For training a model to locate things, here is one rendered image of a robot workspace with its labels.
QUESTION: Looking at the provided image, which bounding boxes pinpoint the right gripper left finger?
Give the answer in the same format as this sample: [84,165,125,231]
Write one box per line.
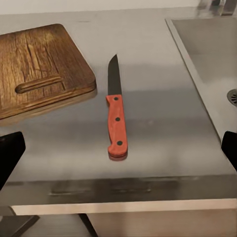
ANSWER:
[0,131,26,190]

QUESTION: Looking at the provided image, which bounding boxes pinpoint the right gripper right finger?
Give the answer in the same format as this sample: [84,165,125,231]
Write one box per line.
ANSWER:
[221,131,237,171]

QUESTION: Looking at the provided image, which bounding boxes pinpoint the cutting board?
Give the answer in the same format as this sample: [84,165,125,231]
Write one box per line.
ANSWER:
[0,23,96,119]

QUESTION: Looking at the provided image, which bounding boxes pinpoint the parer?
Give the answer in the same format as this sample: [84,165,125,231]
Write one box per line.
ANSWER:
[106,55,128,157]

